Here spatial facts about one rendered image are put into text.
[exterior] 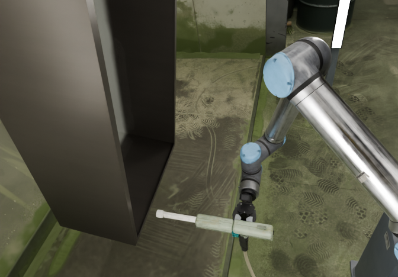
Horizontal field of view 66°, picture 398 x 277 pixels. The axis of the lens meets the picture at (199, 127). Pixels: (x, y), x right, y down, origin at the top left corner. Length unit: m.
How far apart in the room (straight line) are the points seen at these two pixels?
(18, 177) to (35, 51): 1.42
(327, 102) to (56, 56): 0.68
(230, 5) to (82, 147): 2.26
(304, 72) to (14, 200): 1.71
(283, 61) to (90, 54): 0.50
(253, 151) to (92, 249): 1.13
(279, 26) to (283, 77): 2.13
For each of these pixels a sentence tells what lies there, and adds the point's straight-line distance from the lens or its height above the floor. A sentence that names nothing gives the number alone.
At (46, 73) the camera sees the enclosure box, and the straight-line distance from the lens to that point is 0.80.
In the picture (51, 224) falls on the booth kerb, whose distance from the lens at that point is 2.18.
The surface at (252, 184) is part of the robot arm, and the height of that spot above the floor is 0.53.
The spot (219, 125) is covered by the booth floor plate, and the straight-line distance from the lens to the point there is 2.39.
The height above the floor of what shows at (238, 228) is 0.56.
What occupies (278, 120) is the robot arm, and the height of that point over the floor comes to 0.82.
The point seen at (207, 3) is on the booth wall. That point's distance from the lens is 3.00.
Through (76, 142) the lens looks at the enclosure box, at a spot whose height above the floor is 1.10.
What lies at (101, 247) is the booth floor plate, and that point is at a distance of 2.00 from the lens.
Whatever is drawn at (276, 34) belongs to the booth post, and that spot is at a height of 0.26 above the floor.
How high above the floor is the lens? 1.68
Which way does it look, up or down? 43 degrees down
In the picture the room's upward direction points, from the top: 11 degrees counter-clockwise
